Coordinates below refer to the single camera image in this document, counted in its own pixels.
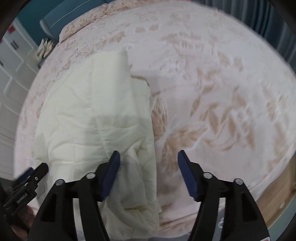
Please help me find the beige plush toy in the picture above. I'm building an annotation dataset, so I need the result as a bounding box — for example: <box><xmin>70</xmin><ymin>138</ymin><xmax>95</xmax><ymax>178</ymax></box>
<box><xmin>36</xmin><ymin>38</ymin><xmax>56</xmax><ymax>60</ymax></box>

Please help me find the person's left hand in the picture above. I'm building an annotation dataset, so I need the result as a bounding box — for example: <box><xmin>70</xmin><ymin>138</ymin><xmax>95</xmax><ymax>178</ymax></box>
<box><xmin>11</xmin><ymin>205</ymin><xmax>35</xmax><ymax>240</ymax></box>

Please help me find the pink floral pillow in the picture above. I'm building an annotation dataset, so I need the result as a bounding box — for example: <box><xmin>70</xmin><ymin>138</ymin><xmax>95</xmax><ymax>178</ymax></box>
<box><xmin>59</xmin><ymin>2</ymin><xmax>139</xmax><ymax>43</ymax></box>

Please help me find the cream quilted coat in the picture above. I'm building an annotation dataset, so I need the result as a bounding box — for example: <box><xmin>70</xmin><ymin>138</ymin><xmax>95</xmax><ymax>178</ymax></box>
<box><xmin>34</xmin><ymin>50</ymin><xmax>159</xmax><ymax>240</ymax></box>

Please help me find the white wardrobe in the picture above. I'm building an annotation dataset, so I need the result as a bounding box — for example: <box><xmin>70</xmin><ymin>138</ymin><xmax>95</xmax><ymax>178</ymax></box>
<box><xmin>0</xmin><ymin>18</ymin><xmax>39</xmax><ymax>180</ymax></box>

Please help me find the teal headboard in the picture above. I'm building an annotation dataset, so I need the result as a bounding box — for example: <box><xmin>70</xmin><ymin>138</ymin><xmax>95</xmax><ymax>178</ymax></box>
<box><xmin>39</xmin><ymin>0</ymin><xmax>110</xmax><ymax>42</ymax></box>

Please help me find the grey blue curtain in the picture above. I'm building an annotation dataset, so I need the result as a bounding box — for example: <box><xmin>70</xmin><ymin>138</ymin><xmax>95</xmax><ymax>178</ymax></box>
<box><xmin>198</xmin><ymin>0</ymin><xmax>295</xmax><ymax>69</ymax></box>

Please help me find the pink floral bed cover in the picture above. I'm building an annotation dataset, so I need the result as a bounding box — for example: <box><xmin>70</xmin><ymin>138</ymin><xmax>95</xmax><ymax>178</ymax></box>
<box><xmin>14</xmin><ymin>1</ymin><xmax>295</xmax><ymax>238</ymax></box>

